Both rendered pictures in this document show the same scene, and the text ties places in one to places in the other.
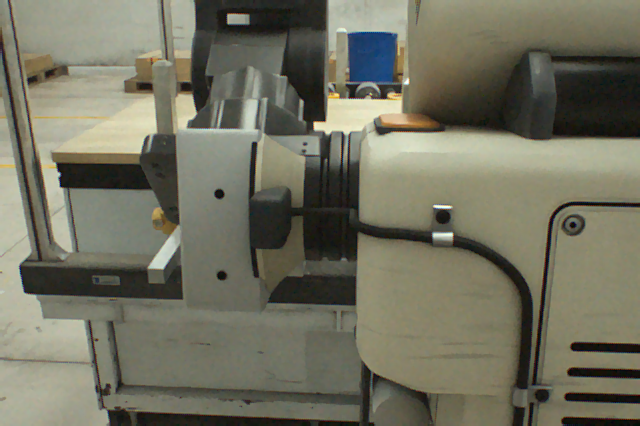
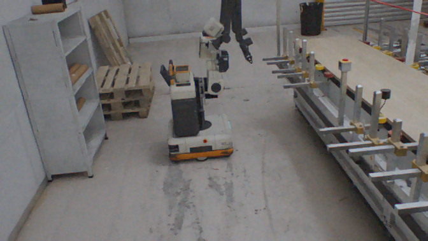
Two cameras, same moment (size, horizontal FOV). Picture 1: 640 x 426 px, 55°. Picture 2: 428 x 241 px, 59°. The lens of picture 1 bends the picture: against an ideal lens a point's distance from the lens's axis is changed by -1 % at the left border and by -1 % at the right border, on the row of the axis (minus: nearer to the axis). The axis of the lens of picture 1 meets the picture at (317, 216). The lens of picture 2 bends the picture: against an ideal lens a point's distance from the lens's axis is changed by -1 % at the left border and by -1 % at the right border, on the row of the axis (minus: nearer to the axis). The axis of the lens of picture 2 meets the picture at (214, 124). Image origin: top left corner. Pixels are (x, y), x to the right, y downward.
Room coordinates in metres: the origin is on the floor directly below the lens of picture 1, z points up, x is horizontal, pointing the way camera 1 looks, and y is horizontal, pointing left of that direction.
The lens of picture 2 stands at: (-0.08, -3.91, 2.00)
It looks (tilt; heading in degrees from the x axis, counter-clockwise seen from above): 25 degrees down; 84
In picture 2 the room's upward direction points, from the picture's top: 4 degrees counter-clockwise
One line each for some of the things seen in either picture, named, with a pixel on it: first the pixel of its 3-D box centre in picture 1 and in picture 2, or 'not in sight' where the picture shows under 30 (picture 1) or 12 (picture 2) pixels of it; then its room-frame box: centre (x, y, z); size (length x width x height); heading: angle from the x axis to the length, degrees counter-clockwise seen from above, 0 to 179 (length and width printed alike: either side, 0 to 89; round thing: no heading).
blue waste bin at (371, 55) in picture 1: (372, 65); not in sight; (6.84, -0.60, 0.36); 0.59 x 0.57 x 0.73; 176
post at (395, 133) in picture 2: not in sight; (392, 157); (1.10, -2.18, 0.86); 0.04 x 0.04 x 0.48; 86
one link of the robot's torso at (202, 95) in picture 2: not in sight; (211, 87); (0.33, -0.10, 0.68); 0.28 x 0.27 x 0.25; 86
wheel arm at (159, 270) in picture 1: (187, 230); (281, 58); (1.21, 0.28, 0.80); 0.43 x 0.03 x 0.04; 176
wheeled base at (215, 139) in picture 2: not in sight; (199, 135); (0.16, -0.15, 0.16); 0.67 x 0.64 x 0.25; 176
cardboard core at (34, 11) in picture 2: not in sight; (48, 8); (-1.17, 0.09, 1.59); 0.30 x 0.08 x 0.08; 176
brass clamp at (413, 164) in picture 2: not in sight; (421, 170); (1.08, -2.46, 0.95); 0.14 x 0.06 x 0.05; 86
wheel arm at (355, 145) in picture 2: not in sight; (362, 145); (1.04, -1.97, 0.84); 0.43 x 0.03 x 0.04; 176
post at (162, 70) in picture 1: (171, 174); (285, 48); (1.26, 0.31, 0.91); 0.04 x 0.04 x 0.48; 86
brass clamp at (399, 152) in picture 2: not in sight; (396, 146); (1.10, -2.21, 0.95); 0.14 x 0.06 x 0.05; 86
